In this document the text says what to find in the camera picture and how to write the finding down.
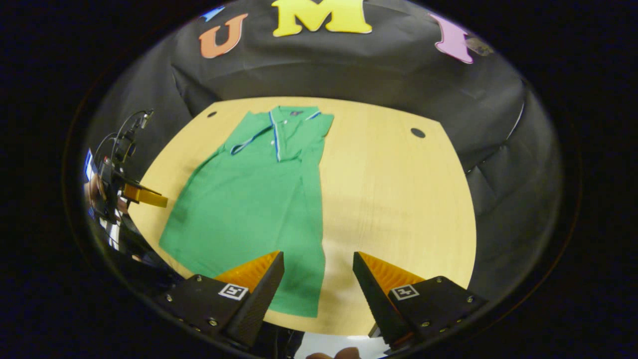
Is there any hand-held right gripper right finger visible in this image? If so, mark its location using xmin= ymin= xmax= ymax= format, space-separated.
xmin=353 ymin=251 xmax=489 ymax=351

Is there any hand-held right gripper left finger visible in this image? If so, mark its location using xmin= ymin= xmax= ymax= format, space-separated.
xmin=155 ymin=251 xmax=285 ymax=350

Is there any green T-shirt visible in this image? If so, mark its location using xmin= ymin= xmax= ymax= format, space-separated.
xmin=159 ymin=105 xmax=335 ymax=319

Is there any black backdrop cloth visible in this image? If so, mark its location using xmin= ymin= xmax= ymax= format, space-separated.
xmin=82 ymin=0 xmax=564 ymax=305

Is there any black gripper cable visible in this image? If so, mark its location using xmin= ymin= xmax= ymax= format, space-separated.
xmin=94 ymin=110 xmax=148 ymax=165

